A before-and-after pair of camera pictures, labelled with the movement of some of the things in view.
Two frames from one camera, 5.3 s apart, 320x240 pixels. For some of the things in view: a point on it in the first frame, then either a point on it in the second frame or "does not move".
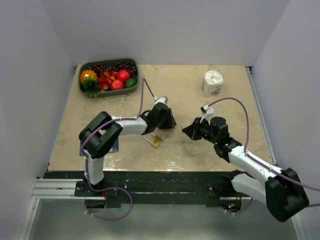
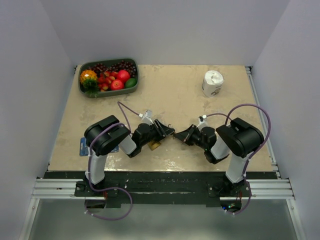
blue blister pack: (115, 148) does not move
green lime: (131, 82) does not move
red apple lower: (117, 84) does not move
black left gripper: (170, 123) -> (162, 131)
